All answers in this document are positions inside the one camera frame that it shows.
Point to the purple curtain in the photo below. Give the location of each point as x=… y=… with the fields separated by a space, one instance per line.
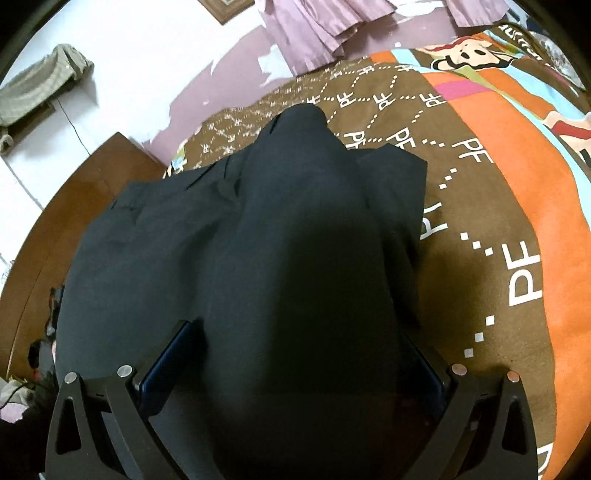
x=480 y=10
x=318 y=32

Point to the beige cloth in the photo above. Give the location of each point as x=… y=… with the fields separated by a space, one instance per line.
x=41 y=83

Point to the dark clothes pile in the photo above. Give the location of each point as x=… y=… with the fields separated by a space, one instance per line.
x=41 y=350

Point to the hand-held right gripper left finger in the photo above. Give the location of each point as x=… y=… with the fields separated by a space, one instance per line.
x=161 y=374

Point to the brown window frame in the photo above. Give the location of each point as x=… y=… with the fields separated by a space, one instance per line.
x=226 y=8

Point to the printed brown orange blanket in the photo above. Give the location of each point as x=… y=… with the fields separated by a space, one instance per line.
x=498 y=194

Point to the brown wooden headboard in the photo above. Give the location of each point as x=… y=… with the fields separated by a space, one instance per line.
x=69 y=207

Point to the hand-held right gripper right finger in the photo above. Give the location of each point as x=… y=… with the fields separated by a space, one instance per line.
x=431 y=374

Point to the large black garment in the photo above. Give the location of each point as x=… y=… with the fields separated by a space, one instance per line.
x=258 y=240

